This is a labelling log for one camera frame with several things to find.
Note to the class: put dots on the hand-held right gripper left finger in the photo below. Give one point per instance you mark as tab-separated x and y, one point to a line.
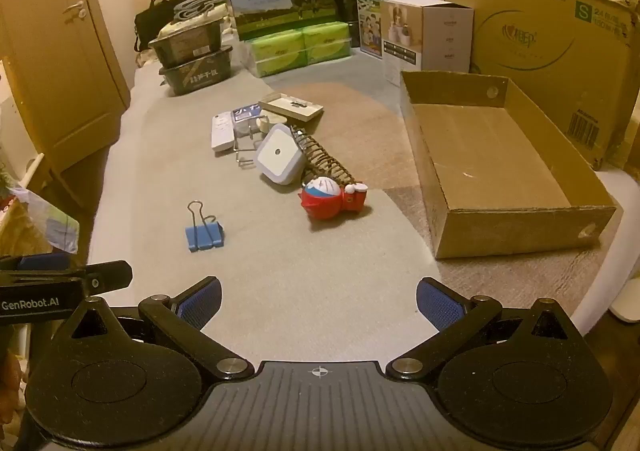
200	303

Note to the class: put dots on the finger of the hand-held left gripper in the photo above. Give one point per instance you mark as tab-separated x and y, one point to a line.
45	261
110	275

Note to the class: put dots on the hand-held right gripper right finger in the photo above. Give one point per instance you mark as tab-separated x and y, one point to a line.
440	303

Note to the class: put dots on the blue binder clip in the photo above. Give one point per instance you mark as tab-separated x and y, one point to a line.
202	237

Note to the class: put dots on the red cartoon toy figure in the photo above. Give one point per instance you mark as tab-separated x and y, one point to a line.
325	203

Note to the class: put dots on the shallow cardboard box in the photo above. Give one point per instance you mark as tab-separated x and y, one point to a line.
480	151

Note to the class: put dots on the white square night light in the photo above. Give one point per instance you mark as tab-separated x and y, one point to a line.
277	153

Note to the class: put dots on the white remote control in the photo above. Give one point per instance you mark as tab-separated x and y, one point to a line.
222	133

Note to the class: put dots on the cream oval plastic holder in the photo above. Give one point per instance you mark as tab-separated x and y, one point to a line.
265	123

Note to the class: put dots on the clear toothpick box blue label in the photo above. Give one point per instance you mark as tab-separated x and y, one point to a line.
246	113

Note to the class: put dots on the beige shallow tray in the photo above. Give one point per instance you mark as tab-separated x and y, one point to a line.
290	106

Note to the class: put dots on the printed plastic bag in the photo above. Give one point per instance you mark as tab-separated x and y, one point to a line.
50	226

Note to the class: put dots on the beige grey printed blanket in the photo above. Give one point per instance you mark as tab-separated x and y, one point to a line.
300	256

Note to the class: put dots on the white round bin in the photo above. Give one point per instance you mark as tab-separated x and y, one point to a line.
627	301

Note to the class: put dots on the wooden door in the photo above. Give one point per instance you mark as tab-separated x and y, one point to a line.
50	56

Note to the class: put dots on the black meal box gold stripe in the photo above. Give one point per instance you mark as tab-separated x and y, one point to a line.
200	73

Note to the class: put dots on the black meal box white label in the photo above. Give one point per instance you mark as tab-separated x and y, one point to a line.
185	43

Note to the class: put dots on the black laptop bag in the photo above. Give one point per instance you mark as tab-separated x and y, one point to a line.
150	23

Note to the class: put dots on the green tissue packs bundle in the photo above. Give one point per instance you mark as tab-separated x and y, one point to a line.
280	48

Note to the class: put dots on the white product box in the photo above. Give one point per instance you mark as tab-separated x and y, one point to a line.
440	36

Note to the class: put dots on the folded grey towel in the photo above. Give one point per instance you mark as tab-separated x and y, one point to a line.
200	3

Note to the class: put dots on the large brown cardboard carton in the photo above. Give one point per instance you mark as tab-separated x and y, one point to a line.
540	31

